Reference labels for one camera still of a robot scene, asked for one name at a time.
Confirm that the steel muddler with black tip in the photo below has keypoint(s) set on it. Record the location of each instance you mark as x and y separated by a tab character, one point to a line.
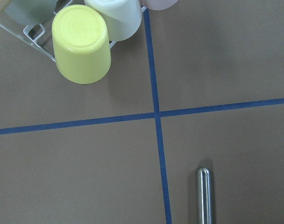
204	196

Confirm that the green cup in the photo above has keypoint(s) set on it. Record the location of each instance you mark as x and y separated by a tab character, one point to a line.
31	12

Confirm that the white cup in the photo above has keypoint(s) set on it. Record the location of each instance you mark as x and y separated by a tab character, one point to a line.
122	17

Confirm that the white wire cup rack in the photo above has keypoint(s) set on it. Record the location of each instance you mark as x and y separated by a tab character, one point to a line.
37	36

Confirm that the pink cup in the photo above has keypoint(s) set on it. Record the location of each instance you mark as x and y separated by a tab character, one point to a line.
158	4

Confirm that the yellow cup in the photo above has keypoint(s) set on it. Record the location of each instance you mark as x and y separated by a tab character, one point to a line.
81	44

